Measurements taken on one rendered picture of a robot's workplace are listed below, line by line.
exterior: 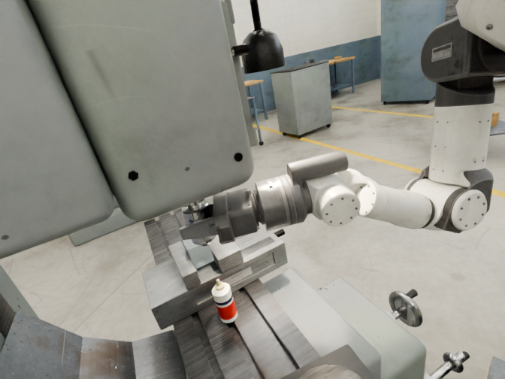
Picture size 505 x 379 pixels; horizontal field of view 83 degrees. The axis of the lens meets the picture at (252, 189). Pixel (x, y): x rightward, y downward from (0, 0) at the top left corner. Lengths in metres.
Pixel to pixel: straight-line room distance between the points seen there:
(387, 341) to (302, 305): 0.23
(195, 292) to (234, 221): 0.29
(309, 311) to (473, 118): 0.54
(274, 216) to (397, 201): 0.23
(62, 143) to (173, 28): 0.16
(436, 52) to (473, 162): 0.21
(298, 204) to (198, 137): 0.20
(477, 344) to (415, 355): 1.07
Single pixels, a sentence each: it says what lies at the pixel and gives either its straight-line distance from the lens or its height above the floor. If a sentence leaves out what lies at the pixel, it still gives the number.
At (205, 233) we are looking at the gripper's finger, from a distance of 0.49.
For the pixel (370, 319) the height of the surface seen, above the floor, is 0.76.
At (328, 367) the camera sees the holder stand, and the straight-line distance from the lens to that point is 0.38.
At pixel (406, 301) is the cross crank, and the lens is 1.06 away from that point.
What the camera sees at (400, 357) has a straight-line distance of 0.88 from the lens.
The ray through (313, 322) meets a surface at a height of 0.88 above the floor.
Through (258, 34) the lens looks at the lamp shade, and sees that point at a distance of 0.52.
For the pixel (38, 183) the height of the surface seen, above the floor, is 1.41.
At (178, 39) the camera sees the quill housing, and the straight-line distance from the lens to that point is 0.36.
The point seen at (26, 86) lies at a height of 1.49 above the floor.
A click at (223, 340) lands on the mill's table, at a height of 0.96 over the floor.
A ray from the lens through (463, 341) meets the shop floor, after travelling 1.94.
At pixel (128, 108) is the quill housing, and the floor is 1.45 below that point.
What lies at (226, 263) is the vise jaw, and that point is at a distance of 0.70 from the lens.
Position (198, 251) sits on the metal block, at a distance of 0.71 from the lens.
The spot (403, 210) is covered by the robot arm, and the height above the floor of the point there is 1.17.
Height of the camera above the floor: 1.48
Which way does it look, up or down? 25 degrees down
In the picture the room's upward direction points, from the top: 12 degrees counter-clockwise
